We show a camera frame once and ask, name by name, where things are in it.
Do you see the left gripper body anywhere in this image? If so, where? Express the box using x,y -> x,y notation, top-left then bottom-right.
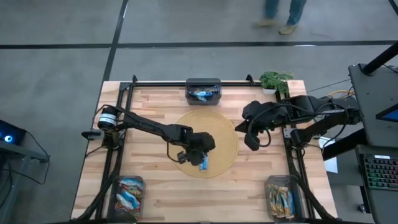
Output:
185,132 -> 216,155

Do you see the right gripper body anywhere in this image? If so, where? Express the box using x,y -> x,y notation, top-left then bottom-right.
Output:
242,100 -> 280,130

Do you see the orange teal granola bar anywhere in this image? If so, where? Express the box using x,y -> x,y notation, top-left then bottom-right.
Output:
267,184 -> 279,217

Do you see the blue red granola bar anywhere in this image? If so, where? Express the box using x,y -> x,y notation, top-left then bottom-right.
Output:
121,192 -> 142,208

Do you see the tan white chip bag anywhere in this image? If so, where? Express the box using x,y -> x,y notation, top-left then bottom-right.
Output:
276,185 -> 287,218

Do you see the round woven straw placemat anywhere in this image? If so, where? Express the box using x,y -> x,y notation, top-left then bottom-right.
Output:
172,108 -> 239,179

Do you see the potted plant white pot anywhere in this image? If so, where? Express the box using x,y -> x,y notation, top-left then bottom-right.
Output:
259,70 -> 295,95

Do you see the grey plastic bin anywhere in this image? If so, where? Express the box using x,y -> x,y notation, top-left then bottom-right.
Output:
106,175 -> 146,223
185,77 -> 222,106
264,174 -> 306,223

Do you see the white paper sheet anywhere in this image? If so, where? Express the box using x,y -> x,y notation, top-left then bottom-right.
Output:
318,136 -> 339,174

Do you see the person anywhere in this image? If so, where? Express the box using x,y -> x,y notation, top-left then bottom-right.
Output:
253,0 -> 308,35

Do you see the grey operator desk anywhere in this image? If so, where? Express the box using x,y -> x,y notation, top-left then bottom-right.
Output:
348,63 -> 398,149

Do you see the operator desk monitor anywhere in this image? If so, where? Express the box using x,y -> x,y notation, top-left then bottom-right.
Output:
375,104 -> 398,124

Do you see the backlit computer keyboard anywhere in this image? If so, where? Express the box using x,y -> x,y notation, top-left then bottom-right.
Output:
362,154 -> 398,192

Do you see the grey side desk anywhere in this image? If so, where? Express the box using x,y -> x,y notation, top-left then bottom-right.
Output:
355,144 -> 398,224

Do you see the computer with blue light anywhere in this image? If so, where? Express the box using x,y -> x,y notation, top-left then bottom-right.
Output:
0,119 -> 28,147

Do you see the grey equipment cart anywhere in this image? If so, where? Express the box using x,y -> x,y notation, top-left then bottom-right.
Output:
0,139 -> 50,224

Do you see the black aluminium table frame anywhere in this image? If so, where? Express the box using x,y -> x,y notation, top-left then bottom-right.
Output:
95,74 -> 315,223

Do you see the yellow cable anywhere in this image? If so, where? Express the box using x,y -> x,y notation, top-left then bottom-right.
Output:
326,89 -> 355,98

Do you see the black vertical post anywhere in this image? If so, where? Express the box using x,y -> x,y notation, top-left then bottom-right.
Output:
322,128 -> 368,162
362,42 -> 398,77

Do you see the black cable sleeve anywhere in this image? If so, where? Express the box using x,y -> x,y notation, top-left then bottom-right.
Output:
72,149 -> 125,223
290,152 -> 338,223

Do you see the small black mount plate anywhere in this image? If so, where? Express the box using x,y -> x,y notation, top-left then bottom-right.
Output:
81,129 -> 104,141

